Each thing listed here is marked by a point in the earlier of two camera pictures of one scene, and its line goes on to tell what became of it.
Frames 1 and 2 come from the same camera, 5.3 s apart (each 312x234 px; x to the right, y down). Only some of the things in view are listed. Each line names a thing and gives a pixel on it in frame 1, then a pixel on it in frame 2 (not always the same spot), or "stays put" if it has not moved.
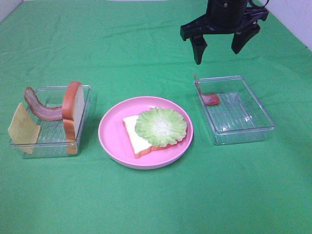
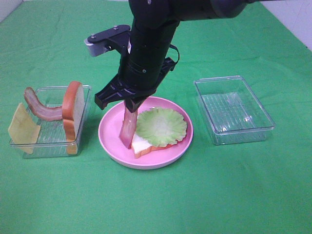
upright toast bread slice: [73, 112] stays put
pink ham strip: [208, 99] → [128, 126]
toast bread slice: [139, 147] stays put
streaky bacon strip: [50, 113] stays put
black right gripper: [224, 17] → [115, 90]
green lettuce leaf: [161, 126] stays put
